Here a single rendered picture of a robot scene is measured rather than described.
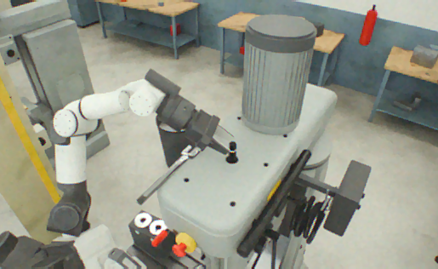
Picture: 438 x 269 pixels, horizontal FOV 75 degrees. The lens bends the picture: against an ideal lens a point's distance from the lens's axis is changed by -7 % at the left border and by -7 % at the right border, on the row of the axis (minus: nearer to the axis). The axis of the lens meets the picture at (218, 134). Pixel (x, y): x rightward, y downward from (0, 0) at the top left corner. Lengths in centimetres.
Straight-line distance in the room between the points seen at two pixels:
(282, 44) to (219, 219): 47
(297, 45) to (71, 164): 72
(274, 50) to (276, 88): 12
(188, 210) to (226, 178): 14
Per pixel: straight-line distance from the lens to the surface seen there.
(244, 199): 78
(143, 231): 168
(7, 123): 240
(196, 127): 79
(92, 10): 825
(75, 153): 98
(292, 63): 86
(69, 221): 99
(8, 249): 133
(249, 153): 90
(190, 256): 179
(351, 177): 115
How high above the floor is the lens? 250
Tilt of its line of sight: 39 degrees down
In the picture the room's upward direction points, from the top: straight up
